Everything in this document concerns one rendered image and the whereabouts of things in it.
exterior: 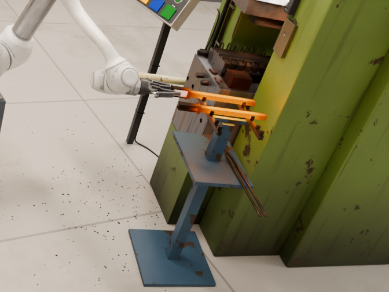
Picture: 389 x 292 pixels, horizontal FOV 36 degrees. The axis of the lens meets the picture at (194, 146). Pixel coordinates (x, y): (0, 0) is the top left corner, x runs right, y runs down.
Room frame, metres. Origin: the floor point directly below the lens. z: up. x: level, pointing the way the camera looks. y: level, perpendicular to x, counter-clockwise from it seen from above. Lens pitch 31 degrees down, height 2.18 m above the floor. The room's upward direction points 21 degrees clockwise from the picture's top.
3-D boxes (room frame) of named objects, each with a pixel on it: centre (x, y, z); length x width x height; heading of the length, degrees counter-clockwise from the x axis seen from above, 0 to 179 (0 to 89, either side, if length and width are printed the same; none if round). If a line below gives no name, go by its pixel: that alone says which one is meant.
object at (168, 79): (3.25, 0.32, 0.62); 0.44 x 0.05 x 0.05; 121
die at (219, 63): (3.11, -0.12, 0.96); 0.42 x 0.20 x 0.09; 121
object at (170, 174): (3.07, -0.16, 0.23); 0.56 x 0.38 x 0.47; 121
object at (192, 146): (2.50, -0.10, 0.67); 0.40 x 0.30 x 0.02; 28
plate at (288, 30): (2.80, -0.22, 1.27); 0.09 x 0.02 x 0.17; 31
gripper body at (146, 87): (2.42, 0.29, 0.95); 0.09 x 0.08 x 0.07; 119
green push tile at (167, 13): (3.27, 0.41, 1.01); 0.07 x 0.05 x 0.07; 56
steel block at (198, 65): (3.07, -0.16, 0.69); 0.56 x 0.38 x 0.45; 121
